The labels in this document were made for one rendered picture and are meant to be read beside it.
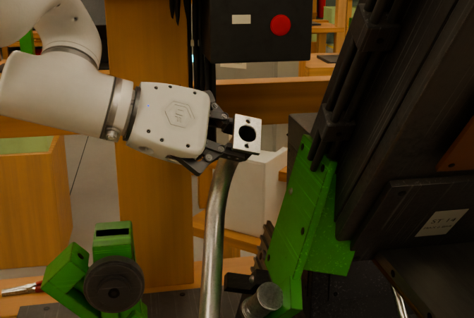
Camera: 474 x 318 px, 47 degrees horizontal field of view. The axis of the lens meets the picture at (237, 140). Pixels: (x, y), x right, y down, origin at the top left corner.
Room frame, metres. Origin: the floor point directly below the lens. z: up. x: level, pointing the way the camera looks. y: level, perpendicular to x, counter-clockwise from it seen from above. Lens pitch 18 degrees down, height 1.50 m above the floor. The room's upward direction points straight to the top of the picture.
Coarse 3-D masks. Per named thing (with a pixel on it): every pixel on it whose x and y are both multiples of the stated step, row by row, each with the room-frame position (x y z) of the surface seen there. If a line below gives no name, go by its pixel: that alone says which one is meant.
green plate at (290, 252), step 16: (304, 144) 0.73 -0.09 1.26; (304, 160) 0.71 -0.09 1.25; (304, 176) 0.70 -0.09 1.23; (320, 176) 0.65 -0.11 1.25; (304, 192) 0.68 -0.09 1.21; (320, 192) 0.64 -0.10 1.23; (288, 208) 0.71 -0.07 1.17; (304, 208) 0.66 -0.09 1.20; (320, 208) 0.63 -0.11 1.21; (288, 224) 0.69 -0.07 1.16; (304, 224) 0.65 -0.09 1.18; (320, 224) 0.65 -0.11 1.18; (272, 240) 0.73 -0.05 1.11; (288, 240) 0.68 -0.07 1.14; (304, 240) 0.63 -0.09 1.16; (320, 240) 0.65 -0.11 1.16; (336, 240) 0.65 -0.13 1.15; (272, 256) 0.71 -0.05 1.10; (288, 256) 0.66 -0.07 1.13; (304, 256) 0.63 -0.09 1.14; (320, 256) 0.65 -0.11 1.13; (336, 256) 0.65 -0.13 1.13; (352, 256) 0.66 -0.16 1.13; (272, 272) 0.70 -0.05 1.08; (288, 272) 0.64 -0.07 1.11; (320, 272) 0.65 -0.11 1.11; (336, 272) 0.65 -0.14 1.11
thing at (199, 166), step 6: (174, 156) 0.69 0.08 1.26; (180, 162) 0.69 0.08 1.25; (186, 162) 0.68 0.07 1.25; (192, 162) 0.69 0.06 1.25; (198, 162) 0.69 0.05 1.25; (204, 162) 0.69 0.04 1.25; (186, 168) 0.69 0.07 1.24; (192, 168) 0.68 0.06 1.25; (198, 168) 0.68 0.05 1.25; (204, 168) 0.69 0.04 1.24; (198, 174) 0.68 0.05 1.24
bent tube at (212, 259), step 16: (240, 128) 0.74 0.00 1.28; (256, 128) 0.73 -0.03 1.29; (240, 144) 0.71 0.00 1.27; (256, 144) 0.72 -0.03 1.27; (224, 160) 0.76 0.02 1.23; (224, 176) 0.78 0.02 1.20; (224, 192) 0.78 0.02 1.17; (208, 208) 0.77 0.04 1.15; (224, 208) 0.77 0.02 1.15; (208, 224) 0.75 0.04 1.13; (208, 240) 0.73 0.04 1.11; (208, 256) 0.71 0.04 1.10; (208, 272) 0.69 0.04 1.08; (208, 288) 0.67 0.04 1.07; (208, 304) 0.65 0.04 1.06
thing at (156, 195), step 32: (128, 0) 0.96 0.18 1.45; (160, 0) 0.97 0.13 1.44; (128, 32) 0.96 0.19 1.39; (160, 32) 0.97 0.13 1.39; (128, 64) 0.96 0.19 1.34; (160, 64) 0.97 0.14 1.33; (128, 160) 0.96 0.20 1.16; (160, 160) 0.97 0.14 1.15; (128, 192) 0.96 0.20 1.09; (160, 192) 0.97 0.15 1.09; (160, 224) 0.97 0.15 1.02; (192, 224) 0.98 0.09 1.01; (160, 256) 0.97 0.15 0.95; (192, 256) 0.98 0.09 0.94
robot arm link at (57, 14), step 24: (0, 0) 0.55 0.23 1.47; (24, 0) 0.57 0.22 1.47; (48, 0) 0.62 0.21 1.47; (72, 0) 0.69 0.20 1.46; (0, 24) 0.56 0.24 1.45; (24, 24) 0.58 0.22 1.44; (48, 24) 0.71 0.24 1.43; (72, 24) 0.71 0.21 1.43; (48, 48) 0.71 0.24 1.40; (96, 48) 0.74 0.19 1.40
